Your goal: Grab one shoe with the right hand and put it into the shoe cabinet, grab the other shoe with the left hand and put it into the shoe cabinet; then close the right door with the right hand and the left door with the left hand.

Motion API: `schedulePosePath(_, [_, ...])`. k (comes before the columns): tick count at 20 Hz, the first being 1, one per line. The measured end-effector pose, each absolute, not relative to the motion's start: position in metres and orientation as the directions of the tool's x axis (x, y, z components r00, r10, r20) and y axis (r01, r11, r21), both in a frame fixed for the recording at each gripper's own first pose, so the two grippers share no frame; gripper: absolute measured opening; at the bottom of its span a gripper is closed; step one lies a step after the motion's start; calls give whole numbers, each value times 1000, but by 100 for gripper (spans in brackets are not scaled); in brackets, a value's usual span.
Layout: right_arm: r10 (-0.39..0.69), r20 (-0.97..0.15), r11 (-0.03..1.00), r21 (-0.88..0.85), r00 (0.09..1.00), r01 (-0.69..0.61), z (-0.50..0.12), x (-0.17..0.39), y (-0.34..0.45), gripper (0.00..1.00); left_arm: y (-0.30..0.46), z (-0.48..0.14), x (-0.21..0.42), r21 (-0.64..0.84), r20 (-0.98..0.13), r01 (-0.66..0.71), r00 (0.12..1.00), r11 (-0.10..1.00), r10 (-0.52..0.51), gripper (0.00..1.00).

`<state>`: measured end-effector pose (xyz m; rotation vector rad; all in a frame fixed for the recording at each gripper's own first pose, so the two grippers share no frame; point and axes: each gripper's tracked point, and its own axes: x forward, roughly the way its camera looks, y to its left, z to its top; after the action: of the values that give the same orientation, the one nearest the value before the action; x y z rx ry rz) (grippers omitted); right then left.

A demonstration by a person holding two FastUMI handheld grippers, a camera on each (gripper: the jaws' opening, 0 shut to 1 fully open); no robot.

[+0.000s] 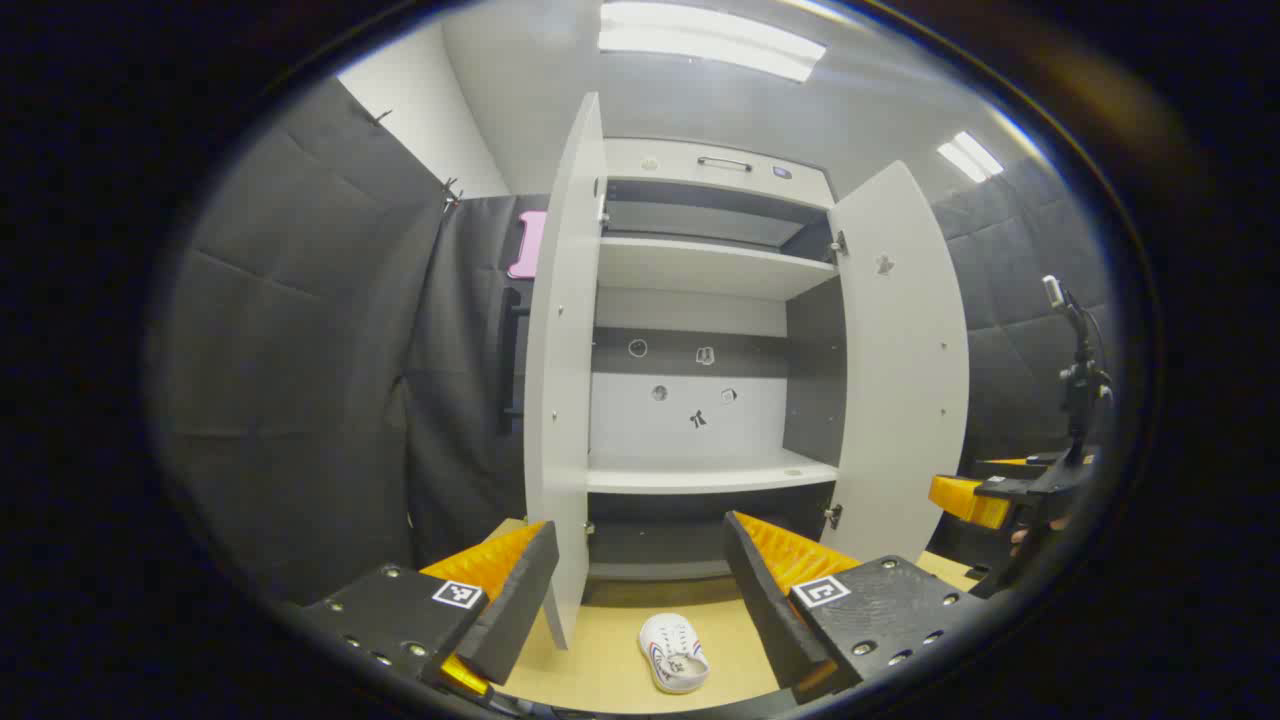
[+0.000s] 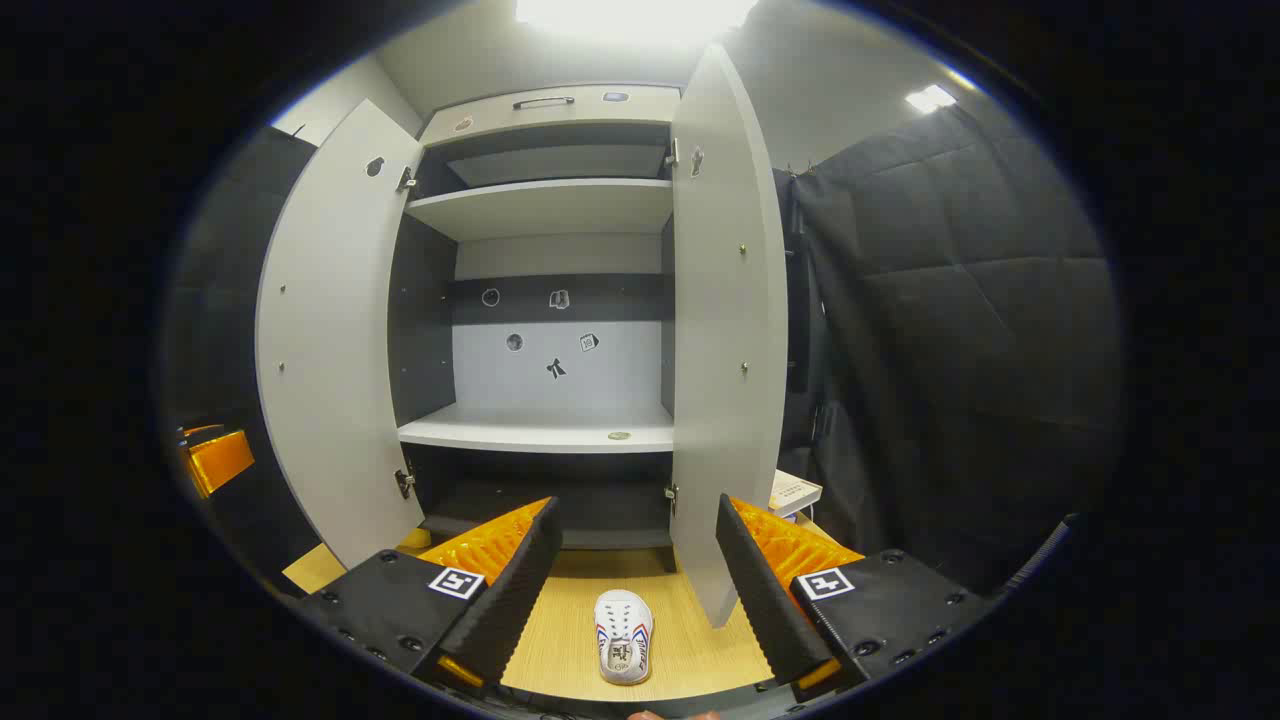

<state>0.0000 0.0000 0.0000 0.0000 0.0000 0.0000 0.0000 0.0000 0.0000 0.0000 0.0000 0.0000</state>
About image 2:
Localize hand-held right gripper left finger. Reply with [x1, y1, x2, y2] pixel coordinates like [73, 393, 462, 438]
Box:
[297, 496, 564, 691]

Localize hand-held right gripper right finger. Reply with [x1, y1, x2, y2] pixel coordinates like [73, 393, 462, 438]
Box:
[715, 493, 991, 696]

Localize white canvas shoe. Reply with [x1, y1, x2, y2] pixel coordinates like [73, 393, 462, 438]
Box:
[594, 589, 655, 686]

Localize grey cabinet door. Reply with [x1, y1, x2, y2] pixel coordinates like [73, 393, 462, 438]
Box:
[256, 97, 426, 571]
[668, 42, 791, 629]

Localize grey shoe cabinet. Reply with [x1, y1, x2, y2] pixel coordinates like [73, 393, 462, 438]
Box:
[388, 83, 685, 573]

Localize grey cabinet drawer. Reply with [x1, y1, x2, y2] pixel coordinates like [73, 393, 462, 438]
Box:
[418, 84, 683, 149]

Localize small white box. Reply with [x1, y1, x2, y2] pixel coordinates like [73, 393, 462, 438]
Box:
[768, 470, 823, 519]

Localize large ceiling light panel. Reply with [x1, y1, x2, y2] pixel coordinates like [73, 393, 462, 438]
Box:
[515, 0, 761, 29]

